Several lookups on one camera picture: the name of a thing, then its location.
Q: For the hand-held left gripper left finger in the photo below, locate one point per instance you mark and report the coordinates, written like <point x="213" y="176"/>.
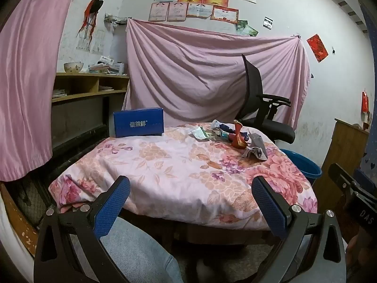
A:
<point x="113" y="206"/>

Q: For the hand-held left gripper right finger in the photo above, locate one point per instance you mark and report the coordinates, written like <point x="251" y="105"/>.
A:
<point x="269" y="206"/>

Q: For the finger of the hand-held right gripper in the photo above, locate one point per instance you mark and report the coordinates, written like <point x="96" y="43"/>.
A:
<point x="343" y="179"/>
<point x="363" y="178"/>

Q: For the red plastic wrapper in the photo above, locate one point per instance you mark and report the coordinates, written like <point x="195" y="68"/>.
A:
<point x="238" y="138"/>

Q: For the blue cardboard box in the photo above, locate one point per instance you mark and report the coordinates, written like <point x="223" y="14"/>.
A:
<point x="138" y="123"/>

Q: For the dark blue wrapper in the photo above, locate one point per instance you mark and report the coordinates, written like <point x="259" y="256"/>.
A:
<point x="223" y="128"/>

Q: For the green paper packet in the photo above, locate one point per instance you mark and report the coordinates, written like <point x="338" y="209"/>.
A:
<point x="203" y="134"/>

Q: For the person's right hand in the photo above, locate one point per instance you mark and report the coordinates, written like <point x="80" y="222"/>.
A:
<point x="353" y="246"/>

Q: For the wooden cabinet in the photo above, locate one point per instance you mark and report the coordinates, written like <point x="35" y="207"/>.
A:
<point x="338" y="147"/>

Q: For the blue plastic basin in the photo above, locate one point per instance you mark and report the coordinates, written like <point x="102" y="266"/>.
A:
<point x="306" y="168"/>

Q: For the person's jeans leg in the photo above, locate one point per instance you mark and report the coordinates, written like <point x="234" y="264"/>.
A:
<point x="132" y="256"/>

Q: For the floral blanket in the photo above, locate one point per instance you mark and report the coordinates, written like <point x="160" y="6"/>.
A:
<point x="176" y="177"/>

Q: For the red hanging ornament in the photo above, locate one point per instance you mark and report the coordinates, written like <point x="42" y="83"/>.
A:
<point x="365" y="101"/>

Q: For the black office chair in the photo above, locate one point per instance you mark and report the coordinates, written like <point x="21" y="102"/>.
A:
<point x="265" y="126"/>

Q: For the worn wooden board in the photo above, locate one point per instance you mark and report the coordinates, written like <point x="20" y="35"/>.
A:
<point x="17" y="227"/>

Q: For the papers in shelf cubby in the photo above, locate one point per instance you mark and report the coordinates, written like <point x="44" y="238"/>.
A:
<point x="59" y="93"/>
<point x="103" y="88"/>

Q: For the wooden shelf desk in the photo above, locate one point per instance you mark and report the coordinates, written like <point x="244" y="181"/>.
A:
<point x="82" y="78"/>

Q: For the stack of books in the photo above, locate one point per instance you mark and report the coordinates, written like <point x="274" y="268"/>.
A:
<point x="107" y="66"/>

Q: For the patterned ceramic bowl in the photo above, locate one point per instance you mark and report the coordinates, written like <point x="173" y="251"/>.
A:
<point x="73" y="67"/>

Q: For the pink curtain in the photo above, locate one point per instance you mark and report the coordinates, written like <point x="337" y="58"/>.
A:
<point x="29" y="79"/>

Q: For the pink hanging sheet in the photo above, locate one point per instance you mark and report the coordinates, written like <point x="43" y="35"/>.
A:
<point x="191" y="73"/>

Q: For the blue starry curtain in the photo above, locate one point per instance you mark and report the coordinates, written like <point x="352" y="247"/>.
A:
<point x="371" y="20"/>

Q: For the black and white photo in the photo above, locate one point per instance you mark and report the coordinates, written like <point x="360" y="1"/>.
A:
<point x="267" y="23"/>

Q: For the green photo print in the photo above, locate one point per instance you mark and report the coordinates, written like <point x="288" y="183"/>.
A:
<point x="251" y="31"/>
<point x="240" y="26"/>

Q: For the red paper wall poster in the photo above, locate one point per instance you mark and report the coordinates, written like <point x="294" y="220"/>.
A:
<point x="317" y="48"/>

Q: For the paper wall calendar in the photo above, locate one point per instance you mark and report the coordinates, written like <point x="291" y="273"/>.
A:
<point x="97" y="43"/>

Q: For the red tassel wall decoration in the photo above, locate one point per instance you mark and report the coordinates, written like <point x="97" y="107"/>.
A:
<point x="91" y="8"/>

